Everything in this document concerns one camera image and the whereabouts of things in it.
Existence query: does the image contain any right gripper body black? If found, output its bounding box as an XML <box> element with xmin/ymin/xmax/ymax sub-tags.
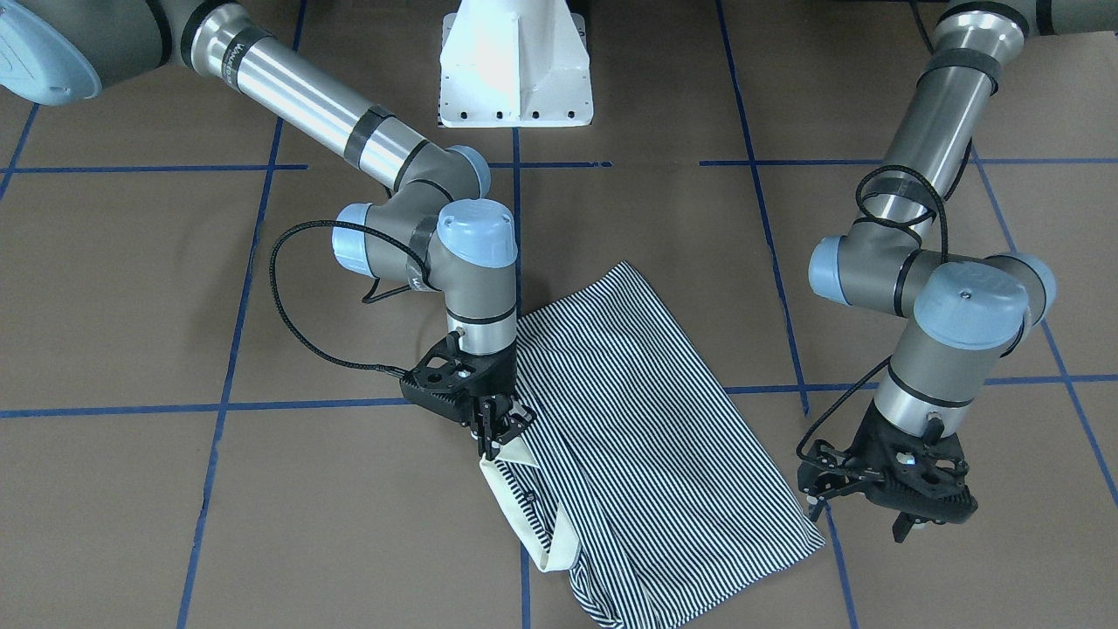
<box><xmin>454</xmin><ymin>345</ymin><xmax>517</xmax><ymax>417</ymax></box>

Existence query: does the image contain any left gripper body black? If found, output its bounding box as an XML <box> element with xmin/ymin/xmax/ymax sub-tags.
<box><xmin>852</xmin><ymin>406</ymin><xmax>970</xmax><ymax>511</ymax></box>

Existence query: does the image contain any striped polo shirt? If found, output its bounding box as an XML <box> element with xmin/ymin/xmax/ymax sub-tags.
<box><xmin>480</xmin><ymin>263</ymin><xmax>824</xmax><ymax>628</ymax></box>

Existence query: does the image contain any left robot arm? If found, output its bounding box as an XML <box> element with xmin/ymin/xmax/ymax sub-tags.
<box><xmin>796</xmin><ymin>1</ymin><xmax>1117</xmax><ymax>542</ymax></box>

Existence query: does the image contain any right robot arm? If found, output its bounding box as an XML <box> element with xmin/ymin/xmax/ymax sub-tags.
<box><xmin>3</xmin><ymin>1</ymin><xmax>534</xmax><ymax>460</ymax></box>

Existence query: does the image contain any white mounting column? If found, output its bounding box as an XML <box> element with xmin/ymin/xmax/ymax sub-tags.
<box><xmin>437</xmin><ymin>1</ymin><xmax>595</xmax><ymax>128</ymax></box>

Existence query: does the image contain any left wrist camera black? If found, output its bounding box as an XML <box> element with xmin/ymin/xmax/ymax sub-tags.
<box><xmin>797</xmin><ymin>433</ymin><xmax>977</xmax><ymax>528</ymax></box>

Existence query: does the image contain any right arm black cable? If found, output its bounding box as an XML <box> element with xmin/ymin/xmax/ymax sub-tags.
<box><xmin>269</xmin><ymin>220</ymin><xmax>429</xmax><ymax>378</ymax></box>

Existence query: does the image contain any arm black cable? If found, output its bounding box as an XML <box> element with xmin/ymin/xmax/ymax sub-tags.
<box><xmin>795</xmin><ymin>164</ymin><xmax>953</xmax><ymax>460</ymax></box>
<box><xmin>269</xmin><ymin>220</ymin><xmax>429</xmax><ymax>378</ymax></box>

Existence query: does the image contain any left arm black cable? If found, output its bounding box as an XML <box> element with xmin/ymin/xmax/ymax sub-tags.
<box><xmin>795</xmin><ymin>164</ymin><xmax>953</xmax><ymax>460</ymax></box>

